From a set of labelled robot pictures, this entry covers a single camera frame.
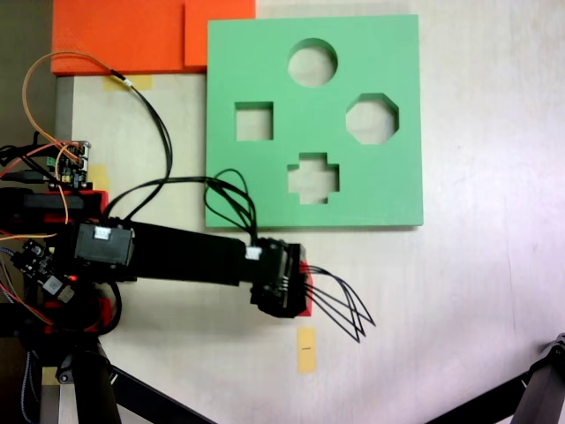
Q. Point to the green shape sorter board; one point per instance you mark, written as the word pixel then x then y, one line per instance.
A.
pixel 247 199

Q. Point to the red square block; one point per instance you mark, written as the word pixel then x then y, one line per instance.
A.
pixel 310 310

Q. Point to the yellow tape piece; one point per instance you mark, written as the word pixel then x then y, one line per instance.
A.
pixel 100 176
pixel 49 375

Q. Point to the black notched tripod leg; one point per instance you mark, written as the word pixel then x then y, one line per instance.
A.
pixel 543 388

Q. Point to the wide yellow tape strip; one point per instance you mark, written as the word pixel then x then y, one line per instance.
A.
pixel 141 83

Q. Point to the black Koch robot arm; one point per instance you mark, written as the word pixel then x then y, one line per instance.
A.
pixel 185 256

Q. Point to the red printed base mount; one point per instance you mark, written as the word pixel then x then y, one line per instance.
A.
pixel 99 199

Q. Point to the small black circuit board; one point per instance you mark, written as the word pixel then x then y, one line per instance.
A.
pixel 35 260

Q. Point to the long yellow tape marker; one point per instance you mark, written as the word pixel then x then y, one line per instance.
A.
pixel 306 353

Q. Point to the large orange flat block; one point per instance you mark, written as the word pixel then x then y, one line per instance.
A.
pixel 115 35

